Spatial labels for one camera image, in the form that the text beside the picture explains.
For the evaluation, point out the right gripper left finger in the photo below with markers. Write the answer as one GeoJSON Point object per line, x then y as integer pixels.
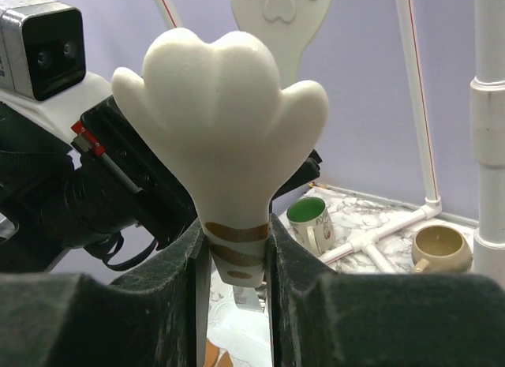
{"type": "Point", "coordinates": [150, 316]}

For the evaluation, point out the white pvc frame middle pole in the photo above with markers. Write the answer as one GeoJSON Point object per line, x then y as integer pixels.
{"type": "Point", "coordinates": [377, 150]}

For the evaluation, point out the beige ceramic cup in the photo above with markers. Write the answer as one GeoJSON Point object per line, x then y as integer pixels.
{"type": "Point", "coordinates": [440, 249]}

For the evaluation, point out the white tiered serving stand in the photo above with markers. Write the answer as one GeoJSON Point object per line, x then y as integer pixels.
{"type": "Point", "coordinates": [244, 334]}

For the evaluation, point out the wooden coaster near stand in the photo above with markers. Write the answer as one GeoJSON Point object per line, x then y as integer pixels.
{"type": "Point", "coordinates": [214, 357]}

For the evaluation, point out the white pvc frame pole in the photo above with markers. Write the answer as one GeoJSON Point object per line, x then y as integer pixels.
{"type": "Point", "coordinates": [169, 13]}
{"type": "Point", "coordinates": [487, 136]}
{"type": "Point", "coordinates": [377, 150]}

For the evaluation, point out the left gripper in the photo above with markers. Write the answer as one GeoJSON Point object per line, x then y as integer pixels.
{"type": "Point", "coordinates": [151, 193]}

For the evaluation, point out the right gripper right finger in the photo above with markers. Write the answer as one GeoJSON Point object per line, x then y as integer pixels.
{"type": "Point", "coordinates": [319, 317]}

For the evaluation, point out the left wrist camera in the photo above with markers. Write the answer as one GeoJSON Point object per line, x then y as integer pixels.
{"type": "Point", "coordinates": [44, 76]}

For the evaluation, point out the green ceramic mug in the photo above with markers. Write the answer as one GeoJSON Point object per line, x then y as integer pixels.
{"type": "Point", "coordinates": [312, 225]}

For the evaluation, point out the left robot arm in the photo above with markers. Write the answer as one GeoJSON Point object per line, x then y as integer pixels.
{"type": "Point", "coordinates": [57, 196]}

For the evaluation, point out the white pvc frame right pole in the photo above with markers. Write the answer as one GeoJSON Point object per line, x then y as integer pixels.
{"type": "Point", "coordinates": [487, 136]}

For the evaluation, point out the white pvc frame left pole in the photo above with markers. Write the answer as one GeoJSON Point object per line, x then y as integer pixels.
{"type": "Point", "coordinates": [169, 13]}

